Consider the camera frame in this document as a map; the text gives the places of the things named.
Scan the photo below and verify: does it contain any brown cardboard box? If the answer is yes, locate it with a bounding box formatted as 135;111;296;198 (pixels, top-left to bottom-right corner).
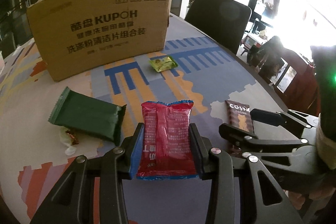
26;0;175;82

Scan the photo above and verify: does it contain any large red snack packet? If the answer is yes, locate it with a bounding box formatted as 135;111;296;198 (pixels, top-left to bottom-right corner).
136;100;200;181

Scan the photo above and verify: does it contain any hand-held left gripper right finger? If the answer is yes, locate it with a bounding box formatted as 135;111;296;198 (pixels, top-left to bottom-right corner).
189;122;301;224

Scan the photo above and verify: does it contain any dark green snack packet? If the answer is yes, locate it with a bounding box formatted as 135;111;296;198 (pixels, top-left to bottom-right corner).
48;86;127;143

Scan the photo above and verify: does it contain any brown wooden chair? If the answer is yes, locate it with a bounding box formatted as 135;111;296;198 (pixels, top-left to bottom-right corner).
246;35;322;109

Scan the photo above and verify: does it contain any brown striped snack packet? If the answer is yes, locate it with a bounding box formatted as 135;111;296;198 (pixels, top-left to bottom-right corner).
225;100;256;157

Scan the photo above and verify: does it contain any black office chair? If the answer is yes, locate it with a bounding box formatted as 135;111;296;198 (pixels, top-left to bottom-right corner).
184;0;252;56

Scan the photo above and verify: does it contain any yellow-green snack packet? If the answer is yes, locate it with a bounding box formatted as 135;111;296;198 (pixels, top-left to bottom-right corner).
148;55;179;73

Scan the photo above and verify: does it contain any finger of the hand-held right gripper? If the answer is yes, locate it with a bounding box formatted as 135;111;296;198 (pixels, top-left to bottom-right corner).
249;108;320;136
218;123;314;160

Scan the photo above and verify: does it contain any clear wrapped brown candy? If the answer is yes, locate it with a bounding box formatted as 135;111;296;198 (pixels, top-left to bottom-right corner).
58;126;80;156

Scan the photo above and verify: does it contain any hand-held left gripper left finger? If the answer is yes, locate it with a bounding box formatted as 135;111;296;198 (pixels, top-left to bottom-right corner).
30;122;145;224

